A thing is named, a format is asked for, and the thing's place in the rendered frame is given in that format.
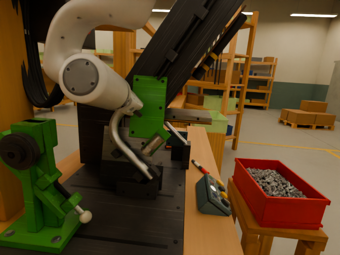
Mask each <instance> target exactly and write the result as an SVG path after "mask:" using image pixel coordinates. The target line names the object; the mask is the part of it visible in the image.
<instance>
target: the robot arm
mask: <svg viewBox="0 0 340 255"><path fill-rule="evenodd" d="M155 3H156V0H70V1H69V2H67V3H66V4H65V5H63V6H62V7H61V8H60V9H59V10H58V11H57V13H56V14H55V15H54V17H53V19H52V21H51V23H50V26H49V30H48V34H47V38H46V43H45V48H44V55H43V61H42V62H43V68H44V72H45V74H46V75H47V76H48V77H49V78H50V79H51V80H52V81H54V82H56V83H57V84H59V85H60V88H61V90H62V92H63V93H64V95H65V96H66V97H67V98H69V99H70V100H72V101H74V102H77V103H82V104H86V105H90V106H95V107H99V108H103V109H107V110H112V111H116V110H119V111H121V112H122V113H124V114H127V115H131V116H132V115H133V114H135V115H136V116H138V117H139V118H140V117H141V116H143V115H142V113H141V112H140V109H141V108H142V107H143V104H142V103H141V101H140V100H139V99H138V98H137V96H136V95H135V94H134V93H133V92H132V90H131V88H130V85H129V84H128V82H127V81H126V80H125V79H123V78H122V77H121V76H120V75H119V74H117V73H116V72H115V71H114V70H112V69H111V68H110V67H109V66H108V65H106V64H105V63H104V62H103V61H101V60H100V59H99V58H98V57H96V56H94V55H92V54H89V53H82V52H81V51H82V46H83V43H84V41H85V38H86V36H87V35H88V33H89V32H90V31H91V30H92V29H94V28H95V27H97V26H99V25H105V24H106V25H113V26H118V27H122V28H126V29H132V30H138V29H141V28H142V27H144V26H145V24H146V23H147V21H148V20H149V18H150V15H151V13H152V11H153V8H154V6H155Z"/></svg>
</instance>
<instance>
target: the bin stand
mask: <svg viewBox="0 0 340 255"><path fill-rule="evenodd" d="M227 189H228V193H227V196H228V197H227V198H228V201H229V202H230V208H231V211H232V214H231V215H232V218H233V221H234V224H235V222H236V217H237V218H238V221H239V225H240V228H241V231H242V237H241V243H240V244H241V247H242V250H243V254H244V255H270V251H271V247H272V243H273V239H274V237H282V238H290V239H298V242H297V246H296V249H295V253H294V255H320V253H321V251H324V250H325V247H326V243H327V241H328V236H327V235H326V234H325V233H324V231H323V230H322V229H321V228H320V227H319V230H304V229H283V228H263V227H260V226H259V224H258V223H257V221H256V219H255V218H254V216H253V214H252V213H251V211H250V209H249V208H248V206H247V204H246V202H245V201H244V199H243V197H242V196H241V194H240V192H239V191H238V189H237V187H236V186H235V184H234V182H233V178H228V185H227ZM258 236H259V238H258Z"/></svg>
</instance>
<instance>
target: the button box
mask: <svg viewBox="0 0 340 255"><path fill-rule="evenodd" d="M209 175H210V174H209V173H206V174H205V175H204V176H203V177H202V178H201V179H200V180H199V181H198V182H197V183H196V189H197V203H198V210H199V211H200V212H201V213H202V214H207V215H215V216H225V217H227V216H230V215H231V214H232V211H231V208H230V206H226V205H225V204H224V203H223V202H222V199H223V197H222V195H221V194H220V193H221V192H222V191H221V190H220V189H219V184H218V183H217V180H216V179H215V178H213V177H212V178H213V179H211V178H210V177H209ZM210 180H211V181H213V183H214V185H213V184H212V183H211V182H210ZM211 186H213V187H214V188H215V191H214V190H213V189H212V188H211ZM212 192H213V193H215V194H216V195H217V198H216V197H214V196H213V194H212Z"/></svg>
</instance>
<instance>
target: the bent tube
mask: <svg viewBox="0 0 340 255"><path fill-rule="evenodd" d="M133 93H134V92H133ZM134 94H135V93H134ZM135 95H136V94H135ZM136 96H137V95H136ZM137 98H138V99H139V97H138V96H137ZM139 100H140V99H139ZM140 101H141V100H140ZM141 103H142V104H143V105H144V103H143V102H142V101H141ZM124 115H125V114H124V113H122V112H121V111H119V110H116V111H115V112H114V114H113V115H112V117H111V120H110V123H109V135H110V139H111V141H112V143H113V144H114V146H115V147H116V148H117V149H118V150H119V151H120V152H121V153H122V154H123V155H124V156H125V157H126V158H127V160H128V161H129V162H130V163H131V164H132V165H133V166H134V167H135V168H136V169H137V170H138V171H139V172H140V173H141V174H142V175H143V176H144V177H145V178H146V179H147V180H148V181H150V180H151V179H152V178H153V177H154V174H153V173H152V172H151V171H150V170H149V169H148V168H149V167H148V166H147V165H146V164H145V163H144V162H143V161H142V160H141V159H140V158H139V157H138V156H137V155H136V154H135V153H134V152H133V151H132V150H131V149H130V148H129V147H128V146H127V145H126V144H125V143H124V142H123V140H122V139H121V137H120V135H119V132H118V126H119V122H120V120H121V119H122V117H123V116H124Z"/></svg>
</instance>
